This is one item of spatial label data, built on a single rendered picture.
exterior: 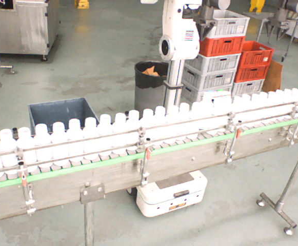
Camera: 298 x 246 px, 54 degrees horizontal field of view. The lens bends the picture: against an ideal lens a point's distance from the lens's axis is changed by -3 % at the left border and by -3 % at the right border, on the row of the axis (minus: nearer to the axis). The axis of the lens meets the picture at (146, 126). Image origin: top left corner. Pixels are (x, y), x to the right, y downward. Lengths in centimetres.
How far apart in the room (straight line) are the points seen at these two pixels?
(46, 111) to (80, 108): 19
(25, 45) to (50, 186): 382
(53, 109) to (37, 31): 312
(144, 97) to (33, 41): 233
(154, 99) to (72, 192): 193
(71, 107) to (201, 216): 130
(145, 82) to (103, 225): 141
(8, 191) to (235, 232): 170
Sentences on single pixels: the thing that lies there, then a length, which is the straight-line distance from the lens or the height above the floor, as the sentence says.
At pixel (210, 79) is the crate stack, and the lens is 375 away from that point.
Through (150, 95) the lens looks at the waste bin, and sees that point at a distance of 297.
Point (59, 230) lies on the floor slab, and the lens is 223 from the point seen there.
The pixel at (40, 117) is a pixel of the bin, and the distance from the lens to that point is 172.
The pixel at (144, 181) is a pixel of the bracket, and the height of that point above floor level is 90.
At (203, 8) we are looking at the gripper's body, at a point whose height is 153.
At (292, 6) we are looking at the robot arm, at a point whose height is 157.
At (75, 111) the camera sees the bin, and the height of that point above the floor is 87.
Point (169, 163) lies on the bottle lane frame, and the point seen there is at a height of 91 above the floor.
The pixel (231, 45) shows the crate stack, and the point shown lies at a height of 78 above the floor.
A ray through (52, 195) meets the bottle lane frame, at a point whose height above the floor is 89.
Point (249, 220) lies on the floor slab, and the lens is 251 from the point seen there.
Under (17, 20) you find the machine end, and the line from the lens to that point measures 476.
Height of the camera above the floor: 174
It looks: 32 degrees down
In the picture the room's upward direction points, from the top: 7 degrees clockwise
